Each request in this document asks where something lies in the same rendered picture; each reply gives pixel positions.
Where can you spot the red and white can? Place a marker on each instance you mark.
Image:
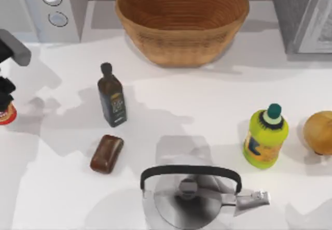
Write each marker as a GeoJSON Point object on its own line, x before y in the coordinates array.
{"type": "Point", "coordinates": [7, 117]}

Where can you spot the pale microwave oven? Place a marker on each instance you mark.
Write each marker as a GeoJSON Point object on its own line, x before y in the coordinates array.
{"type": "Point", "coordinates": [75, 12]}

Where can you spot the dark olive oil bottle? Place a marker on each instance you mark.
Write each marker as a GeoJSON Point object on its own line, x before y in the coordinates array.
{"type": "Point", "coordinates": [112, 100]}

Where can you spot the brown bread loaf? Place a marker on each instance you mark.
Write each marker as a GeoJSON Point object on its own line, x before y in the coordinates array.
{"type": "Point", "coordinates": [107, 153]}

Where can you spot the brown woven basket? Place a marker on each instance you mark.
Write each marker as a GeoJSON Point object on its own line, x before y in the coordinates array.
{"type": "Point", "coordinates": [181, 20]}

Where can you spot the yellow-green bottle with green cap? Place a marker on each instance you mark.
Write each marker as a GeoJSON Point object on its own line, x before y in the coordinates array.
{"type": "Point", "coordinates": [265, 139]}

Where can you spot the brown onion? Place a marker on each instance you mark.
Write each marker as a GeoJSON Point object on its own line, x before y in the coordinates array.
{"type": "Point", "coordinates": [320, 132]}

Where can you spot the grey cabinet door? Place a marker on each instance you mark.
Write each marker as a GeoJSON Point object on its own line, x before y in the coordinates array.
{"type": "Point", "coordinates": [316, 20]}

